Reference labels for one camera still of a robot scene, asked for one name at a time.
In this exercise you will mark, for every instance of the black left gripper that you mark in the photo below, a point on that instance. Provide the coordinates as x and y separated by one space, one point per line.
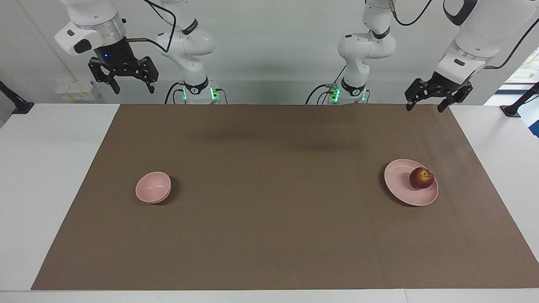
442 86

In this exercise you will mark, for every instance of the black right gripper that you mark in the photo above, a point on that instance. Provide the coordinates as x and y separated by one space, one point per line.
118 57

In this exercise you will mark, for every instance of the red apple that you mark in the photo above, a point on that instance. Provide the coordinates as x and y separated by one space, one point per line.
421 179

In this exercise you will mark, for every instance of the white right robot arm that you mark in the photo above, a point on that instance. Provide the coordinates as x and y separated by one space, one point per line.
191 42

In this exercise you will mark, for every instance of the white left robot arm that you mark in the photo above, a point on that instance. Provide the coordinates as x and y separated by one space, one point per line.
366 46

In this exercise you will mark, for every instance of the pink plate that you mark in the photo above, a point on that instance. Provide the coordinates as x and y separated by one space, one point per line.
400 181

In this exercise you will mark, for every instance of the pink bowl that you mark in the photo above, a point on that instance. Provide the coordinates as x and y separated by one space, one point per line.
152 187

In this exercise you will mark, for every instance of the black clamp stand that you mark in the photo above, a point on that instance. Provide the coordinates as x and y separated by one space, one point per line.
511 110
21 107

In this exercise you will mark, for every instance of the bright window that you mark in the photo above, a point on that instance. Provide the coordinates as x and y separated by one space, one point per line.
528 67

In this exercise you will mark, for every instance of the blue object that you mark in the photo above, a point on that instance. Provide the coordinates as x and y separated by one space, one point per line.
536 128

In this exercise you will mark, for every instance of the brown table mat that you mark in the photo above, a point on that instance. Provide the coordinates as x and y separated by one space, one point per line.
273 210

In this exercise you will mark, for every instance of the white wall socket box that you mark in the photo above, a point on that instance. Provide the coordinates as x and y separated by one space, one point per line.
78 90

